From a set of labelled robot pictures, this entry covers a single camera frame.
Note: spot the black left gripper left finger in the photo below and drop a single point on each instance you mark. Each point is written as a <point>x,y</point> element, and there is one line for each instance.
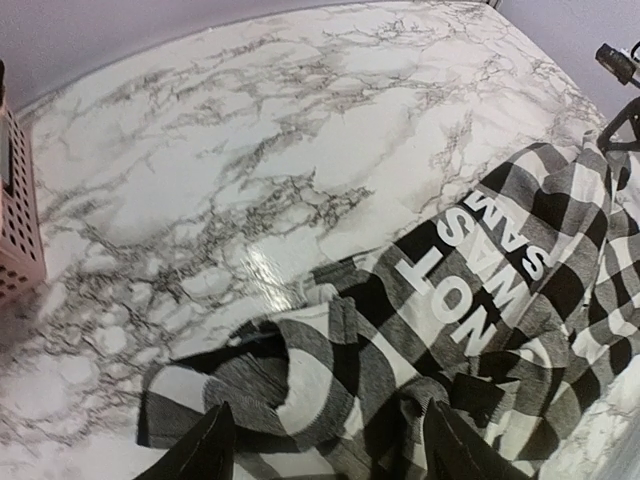
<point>205,452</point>

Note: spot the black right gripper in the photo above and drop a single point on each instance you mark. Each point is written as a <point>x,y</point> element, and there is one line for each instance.
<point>629,114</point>

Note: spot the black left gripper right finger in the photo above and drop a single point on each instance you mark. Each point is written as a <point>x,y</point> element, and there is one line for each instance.
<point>454,451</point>

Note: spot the black white plaid shirt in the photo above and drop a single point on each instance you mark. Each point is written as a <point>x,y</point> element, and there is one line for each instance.
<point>516,307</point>

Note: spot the pink perforated laundry basket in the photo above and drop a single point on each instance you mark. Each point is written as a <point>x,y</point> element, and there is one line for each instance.
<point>22,258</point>

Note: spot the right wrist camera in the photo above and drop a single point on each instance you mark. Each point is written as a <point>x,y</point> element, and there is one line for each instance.
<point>623,64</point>

